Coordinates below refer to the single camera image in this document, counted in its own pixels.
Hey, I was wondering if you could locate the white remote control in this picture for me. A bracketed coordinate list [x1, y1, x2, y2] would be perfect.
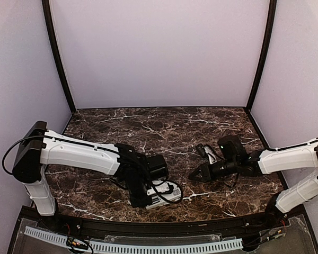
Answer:
[146, 186, 182, 210]

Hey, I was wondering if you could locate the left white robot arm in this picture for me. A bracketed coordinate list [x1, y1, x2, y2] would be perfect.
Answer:
[10, 121, 174, 216]

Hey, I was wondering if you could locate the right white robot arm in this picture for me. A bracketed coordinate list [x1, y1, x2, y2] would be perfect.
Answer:
[189, 135, 318, 215]

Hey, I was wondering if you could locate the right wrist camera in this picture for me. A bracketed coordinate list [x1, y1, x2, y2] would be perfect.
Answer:
[196, 143, 217, 164]

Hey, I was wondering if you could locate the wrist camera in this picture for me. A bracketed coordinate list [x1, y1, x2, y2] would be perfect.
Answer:
[147, 180, 174, 196]
[196, 143, 217, 164]

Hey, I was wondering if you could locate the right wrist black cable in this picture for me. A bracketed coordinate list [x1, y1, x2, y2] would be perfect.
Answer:
[222, 171, 239, 188]

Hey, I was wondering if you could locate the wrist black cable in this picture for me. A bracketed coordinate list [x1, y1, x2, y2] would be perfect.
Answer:
[222, 171, 239, 188]
[110, 158, 184, 204]

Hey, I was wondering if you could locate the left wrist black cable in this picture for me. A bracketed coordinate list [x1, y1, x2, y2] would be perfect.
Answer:
[110, 158, 184, 204]

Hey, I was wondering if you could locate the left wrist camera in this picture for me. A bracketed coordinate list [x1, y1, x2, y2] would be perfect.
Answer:
[147, 180, 174, 196]

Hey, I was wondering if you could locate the black front table rail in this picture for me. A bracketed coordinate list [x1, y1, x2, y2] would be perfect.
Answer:
[40, 213, 281, 237]

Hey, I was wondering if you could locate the white slotted cable duct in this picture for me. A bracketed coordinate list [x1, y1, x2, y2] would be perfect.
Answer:
[24, 226, 243, 254]

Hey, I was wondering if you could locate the right black frame post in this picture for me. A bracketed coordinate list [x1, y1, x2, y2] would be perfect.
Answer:
[245, 0, 277, 114]

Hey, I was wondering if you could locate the black frame post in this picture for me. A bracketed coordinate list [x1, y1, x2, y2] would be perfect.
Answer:
[41, 0, 76, 114]
[245, 0, 277, 114]

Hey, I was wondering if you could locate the left black frame post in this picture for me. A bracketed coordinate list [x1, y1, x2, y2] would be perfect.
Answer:
[41, 0, 76, 114]

